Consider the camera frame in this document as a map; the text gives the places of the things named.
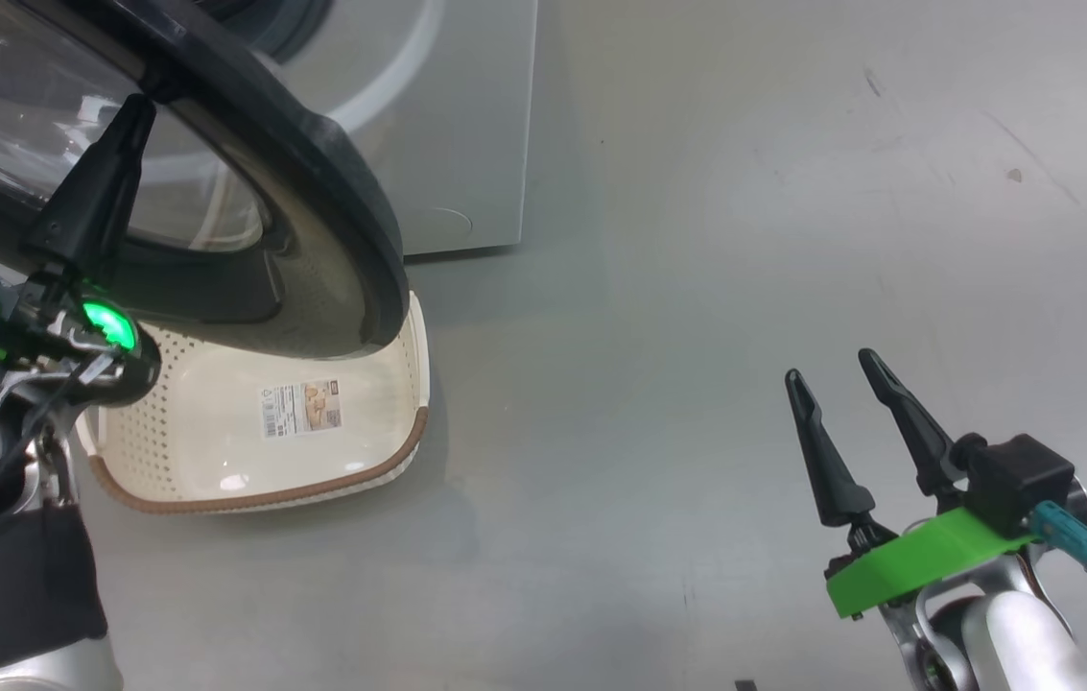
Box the white front-load washing machine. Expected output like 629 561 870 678
188 0 540 258

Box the washing machine door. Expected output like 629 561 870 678
0 0 410 361

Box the round drain filter cover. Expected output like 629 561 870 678
409 206 475 239

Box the paper basket product label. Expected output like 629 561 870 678
260 379 343 440

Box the grey rubber door gasket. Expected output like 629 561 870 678
202 0 333 63

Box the teal cable connector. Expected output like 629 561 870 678
1030 501 1087 586

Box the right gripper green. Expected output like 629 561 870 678
785 348 1035 620

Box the cream perforated laundry basket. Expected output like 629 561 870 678
73 291 431 515

